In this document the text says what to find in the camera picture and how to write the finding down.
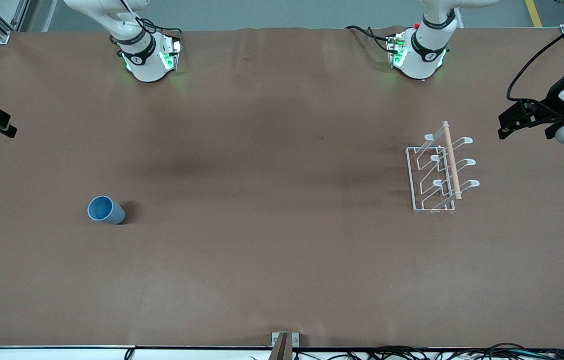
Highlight blue plastic cup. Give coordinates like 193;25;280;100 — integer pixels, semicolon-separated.
87;195;126;225

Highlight black cable bundle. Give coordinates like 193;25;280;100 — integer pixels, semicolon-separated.
294;343;564;360

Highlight brown table cover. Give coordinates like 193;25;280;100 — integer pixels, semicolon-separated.
0;26;564;349

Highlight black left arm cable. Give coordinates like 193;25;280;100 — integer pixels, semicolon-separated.
506;20;564;104

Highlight white wire cup rack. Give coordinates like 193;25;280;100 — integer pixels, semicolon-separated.
405;120;481;214

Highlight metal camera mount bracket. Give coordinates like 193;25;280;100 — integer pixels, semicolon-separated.
270;331;300;360

